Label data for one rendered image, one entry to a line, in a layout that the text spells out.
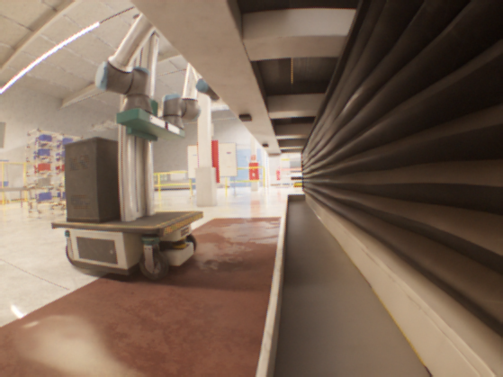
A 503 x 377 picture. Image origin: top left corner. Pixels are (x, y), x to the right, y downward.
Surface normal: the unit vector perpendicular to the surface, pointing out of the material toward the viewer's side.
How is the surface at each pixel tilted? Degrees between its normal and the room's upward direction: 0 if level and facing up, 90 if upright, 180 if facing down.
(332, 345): 0
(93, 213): 90
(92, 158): 90
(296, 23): 90
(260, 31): 90
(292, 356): 0
